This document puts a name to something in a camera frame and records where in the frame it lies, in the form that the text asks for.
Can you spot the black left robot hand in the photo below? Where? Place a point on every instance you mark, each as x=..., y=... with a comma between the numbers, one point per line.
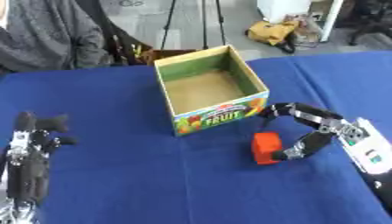
x=28, y=163

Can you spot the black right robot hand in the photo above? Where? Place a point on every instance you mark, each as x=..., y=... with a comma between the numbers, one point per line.
x=311, y=140

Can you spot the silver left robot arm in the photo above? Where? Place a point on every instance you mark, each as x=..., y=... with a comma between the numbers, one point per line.
x=15, y=214

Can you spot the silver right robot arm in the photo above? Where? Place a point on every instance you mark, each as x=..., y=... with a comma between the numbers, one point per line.
x=375, y=157

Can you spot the cardboard box with green inside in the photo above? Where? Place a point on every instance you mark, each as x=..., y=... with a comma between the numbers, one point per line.
x=210, y=90

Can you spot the orange block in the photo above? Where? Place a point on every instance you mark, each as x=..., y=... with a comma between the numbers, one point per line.
x=266, y=147

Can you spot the yellow bag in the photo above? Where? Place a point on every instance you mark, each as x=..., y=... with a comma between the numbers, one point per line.
x=273, y=31

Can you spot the white cabinet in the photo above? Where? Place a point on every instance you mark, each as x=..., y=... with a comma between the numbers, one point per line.
x=298, y=14

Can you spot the person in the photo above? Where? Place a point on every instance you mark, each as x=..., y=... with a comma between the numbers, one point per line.
x=48, y=35

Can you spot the black chair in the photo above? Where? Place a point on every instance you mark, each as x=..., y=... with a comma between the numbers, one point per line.
x=370, y=20

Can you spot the black tripod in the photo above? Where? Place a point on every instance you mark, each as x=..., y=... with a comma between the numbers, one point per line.
x=196, y=23

